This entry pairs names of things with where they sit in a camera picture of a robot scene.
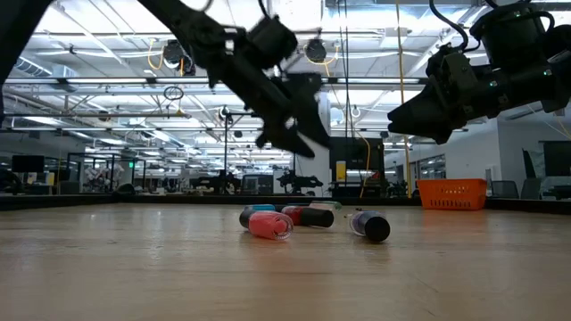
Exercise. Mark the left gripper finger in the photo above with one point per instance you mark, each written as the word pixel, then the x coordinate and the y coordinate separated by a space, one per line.
pixel 310 116
pixel 281 136

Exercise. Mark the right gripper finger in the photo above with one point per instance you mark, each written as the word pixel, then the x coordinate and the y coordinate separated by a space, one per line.
pixel 415 111
pixel 435 133

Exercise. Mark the bright blue nail polish bottle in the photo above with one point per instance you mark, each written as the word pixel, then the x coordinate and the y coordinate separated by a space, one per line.
pixel 261 208

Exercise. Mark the red nail polish bottle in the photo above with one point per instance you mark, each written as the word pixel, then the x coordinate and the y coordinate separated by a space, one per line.
pixel 312 217

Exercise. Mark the coral pink nail polish bottle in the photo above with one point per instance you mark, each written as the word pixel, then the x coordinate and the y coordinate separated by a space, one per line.
pixel 267 225

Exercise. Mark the lavender nail polish bottle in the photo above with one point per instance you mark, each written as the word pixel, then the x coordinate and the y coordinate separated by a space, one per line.
pixel 377 228

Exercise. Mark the black background robot arm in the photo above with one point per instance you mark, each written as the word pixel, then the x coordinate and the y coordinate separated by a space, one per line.
pixel 223 183
pixel 296 182

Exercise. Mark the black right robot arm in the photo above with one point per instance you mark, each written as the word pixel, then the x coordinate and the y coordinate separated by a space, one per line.
pixel 513 40

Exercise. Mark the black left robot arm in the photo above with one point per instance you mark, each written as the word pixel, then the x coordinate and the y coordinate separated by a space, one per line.
pixel 187 22

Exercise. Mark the white building pillar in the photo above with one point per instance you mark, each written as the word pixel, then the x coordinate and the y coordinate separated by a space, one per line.
pixel 314 174

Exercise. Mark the black cabinet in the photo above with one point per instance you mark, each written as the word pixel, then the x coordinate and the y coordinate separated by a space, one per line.
pixel 354 151

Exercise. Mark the orange plastic basket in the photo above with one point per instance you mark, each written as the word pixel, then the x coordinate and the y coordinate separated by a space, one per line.
pixel 450 194

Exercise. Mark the yellow sign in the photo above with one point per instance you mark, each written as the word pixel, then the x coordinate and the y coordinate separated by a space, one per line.
pixel 341 171

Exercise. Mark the grey office chair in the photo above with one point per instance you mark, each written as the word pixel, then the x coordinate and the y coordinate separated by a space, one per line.
pixel 505 189
pixel 531 189

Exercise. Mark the black computer monitor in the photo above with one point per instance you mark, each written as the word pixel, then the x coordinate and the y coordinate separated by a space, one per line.
pixel 27 164

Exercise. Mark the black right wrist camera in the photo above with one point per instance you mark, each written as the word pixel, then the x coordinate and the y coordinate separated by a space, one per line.
pixel 452 71

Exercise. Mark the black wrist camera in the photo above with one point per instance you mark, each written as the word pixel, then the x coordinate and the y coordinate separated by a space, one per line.
pixel 452 71
pixel 272 42

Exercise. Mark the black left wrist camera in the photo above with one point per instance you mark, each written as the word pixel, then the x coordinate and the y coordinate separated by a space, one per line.
pixel 272 42

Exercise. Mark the black metal stand frame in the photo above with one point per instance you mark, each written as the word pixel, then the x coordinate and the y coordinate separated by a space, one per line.
pixel 225 156

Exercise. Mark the large black wall screen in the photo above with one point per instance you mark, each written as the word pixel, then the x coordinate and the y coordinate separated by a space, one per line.
pixel 557 158

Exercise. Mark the black framed glass enclosure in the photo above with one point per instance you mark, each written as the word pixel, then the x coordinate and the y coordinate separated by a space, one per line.
pixel 89 154

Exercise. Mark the silver ventilation duct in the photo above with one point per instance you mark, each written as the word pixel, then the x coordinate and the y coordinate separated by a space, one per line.
pixel 27 64

